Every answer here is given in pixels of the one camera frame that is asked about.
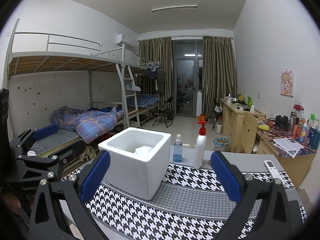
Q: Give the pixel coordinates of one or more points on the blue spray bottle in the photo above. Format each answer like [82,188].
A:
[177,155]

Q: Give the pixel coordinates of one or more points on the white metal bunk bed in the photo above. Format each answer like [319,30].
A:
[50,63]
[145,110]

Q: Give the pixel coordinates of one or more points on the orange bag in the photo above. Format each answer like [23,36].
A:
[200,117]

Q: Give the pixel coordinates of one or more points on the cartoon wall poster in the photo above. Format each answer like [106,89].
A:
[287,82]

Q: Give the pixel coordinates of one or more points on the wooden desk with patterned cover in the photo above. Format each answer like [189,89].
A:
[280,165]

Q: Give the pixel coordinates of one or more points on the white cup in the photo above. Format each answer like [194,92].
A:
[252,108]

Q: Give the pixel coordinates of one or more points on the white foam box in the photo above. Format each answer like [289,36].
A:
[130,175]

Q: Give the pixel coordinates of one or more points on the row of toiletry bottles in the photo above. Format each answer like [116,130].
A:
[307,132]

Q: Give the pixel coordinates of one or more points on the yellow cloth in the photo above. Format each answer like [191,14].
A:
[264,127]

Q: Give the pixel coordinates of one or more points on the white crumpled tissue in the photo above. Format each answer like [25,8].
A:
[32,153]

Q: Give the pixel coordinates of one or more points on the white metal bed ladder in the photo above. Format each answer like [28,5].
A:
[122,92]

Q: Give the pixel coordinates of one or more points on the olive cloth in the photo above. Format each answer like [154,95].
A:
[88,152]

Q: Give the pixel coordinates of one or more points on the glass balcony door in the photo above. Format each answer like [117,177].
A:
[186,80]

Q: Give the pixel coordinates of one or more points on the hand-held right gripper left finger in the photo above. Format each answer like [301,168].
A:
[96,173]

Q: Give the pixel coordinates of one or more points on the blue plaid bedsheet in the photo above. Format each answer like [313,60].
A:
[142,100]

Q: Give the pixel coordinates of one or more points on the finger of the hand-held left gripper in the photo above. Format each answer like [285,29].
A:
[67,155]
[46,131]

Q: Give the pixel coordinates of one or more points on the hanging dark clothes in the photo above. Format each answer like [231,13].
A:
[155,80]

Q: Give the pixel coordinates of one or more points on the grey mattress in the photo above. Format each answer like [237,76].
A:
[60,138]

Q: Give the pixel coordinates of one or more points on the blue plaid quilt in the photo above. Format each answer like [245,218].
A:
[95,127]

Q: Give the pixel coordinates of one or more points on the white cooking pot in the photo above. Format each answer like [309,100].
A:
[229,98]

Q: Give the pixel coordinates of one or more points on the blue and white wastebasket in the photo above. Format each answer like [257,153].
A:
[221,146]

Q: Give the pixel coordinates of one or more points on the light wooden chair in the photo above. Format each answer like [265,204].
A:
[246,132]

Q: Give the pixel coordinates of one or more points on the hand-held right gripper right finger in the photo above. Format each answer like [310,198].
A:
[222,175]

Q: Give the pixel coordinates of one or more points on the black folding chair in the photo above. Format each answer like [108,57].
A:
[162,111]

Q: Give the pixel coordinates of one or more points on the white jug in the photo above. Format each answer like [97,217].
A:
[218,128]

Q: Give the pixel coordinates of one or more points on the white lotion pump bottle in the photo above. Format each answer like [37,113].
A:
[200,150]

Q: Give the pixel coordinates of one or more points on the yellow and black bag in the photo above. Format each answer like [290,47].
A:
[241,98]

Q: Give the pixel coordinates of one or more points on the brown curtain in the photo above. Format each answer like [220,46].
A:
[217,75]
[162,67]

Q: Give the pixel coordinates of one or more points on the printed paper sheets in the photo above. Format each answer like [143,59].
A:
[290,146]

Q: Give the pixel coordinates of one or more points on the white remote control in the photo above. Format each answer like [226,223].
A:
[272,168]

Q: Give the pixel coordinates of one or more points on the light wooden desk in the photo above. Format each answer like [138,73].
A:
[230,120]

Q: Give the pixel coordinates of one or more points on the white air conditioner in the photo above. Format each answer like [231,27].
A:
[121,39]

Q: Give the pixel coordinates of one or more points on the ceiling light tube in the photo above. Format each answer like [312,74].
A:
[175,8]

